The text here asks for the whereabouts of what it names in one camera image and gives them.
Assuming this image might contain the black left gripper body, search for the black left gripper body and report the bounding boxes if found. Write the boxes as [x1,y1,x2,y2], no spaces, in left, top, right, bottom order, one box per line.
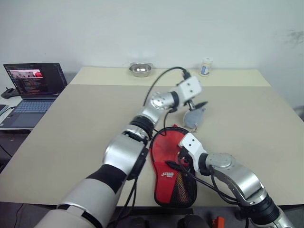
[184,99,198,112]

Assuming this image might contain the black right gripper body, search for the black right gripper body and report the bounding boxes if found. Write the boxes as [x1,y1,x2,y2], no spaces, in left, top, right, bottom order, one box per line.
[177,146,194,173]

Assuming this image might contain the red and black paddle case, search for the red and black paddle case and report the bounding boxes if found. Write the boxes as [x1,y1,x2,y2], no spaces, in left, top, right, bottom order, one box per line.
[148,124,199,206]

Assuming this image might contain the white bottle with blue label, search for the white bottle with blue label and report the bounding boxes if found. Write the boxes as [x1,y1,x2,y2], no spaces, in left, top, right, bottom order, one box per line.
[200,57,213,77]

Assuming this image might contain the dark rounded shape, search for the dark rounded shape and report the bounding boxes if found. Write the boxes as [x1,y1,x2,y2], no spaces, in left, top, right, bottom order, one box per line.
[177,213,208,228]

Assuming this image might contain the stainless steel bowl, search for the stainless steel bowl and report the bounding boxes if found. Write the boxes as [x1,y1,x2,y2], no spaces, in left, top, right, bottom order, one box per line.
[129,62,153,78]

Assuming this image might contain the small red object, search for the small red object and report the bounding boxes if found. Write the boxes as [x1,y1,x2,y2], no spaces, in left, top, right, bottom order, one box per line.
[212,216,226,228]

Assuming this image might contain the open blue laptop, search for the open blue laptop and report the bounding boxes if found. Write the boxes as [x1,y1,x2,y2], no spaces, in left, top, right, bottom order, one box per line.
[3,62,68,130]

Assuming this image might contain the black handheld controller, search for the black handheld controller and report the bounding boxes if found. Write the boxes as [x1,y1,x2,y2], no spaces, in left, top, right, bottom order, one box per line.
[0,86,19,99]

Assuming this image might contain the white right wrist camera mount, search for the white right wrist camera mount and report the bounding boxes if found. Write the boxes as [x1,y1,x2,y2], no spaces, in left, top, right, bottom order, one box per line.
[179,133,209,173]

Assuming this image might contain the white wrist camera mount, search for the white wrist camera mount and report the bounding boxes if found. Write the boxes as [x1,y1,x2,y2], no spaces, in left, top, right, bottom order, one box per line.
[176,76,203,106]
[179,133,209,173]

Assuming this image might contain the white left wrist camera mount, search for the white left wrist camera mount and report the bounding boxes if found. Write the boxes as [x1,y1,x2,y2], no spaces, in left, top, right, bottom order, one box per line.
[176,76,203,106]

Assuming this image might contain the thin black cable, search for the thin black cable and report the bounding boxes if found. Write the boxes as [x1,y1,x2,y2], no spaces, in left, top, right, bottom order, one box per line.
[152,107,178,138]

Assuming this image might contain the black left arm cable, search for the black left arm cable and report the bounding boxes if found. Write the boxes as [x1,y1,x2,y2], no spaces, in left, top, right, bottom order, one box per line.
[143,66,190,107]

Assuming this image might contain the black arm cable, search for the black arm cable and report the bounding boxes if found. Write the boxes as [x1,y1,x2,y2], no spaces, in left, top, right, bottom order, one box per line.
[180,165,243,205]
[143,66,190,107]

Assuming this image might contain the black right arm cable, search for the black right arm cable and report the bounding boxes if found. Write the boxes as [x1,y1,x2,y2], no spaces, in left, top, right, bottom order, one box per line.
[180,165,243,205]

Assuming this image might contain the hanging black cables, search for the hanging black cables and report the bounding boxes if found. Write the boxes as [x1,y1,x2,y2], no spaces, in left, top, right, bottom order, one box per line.
[118,174,142,228]

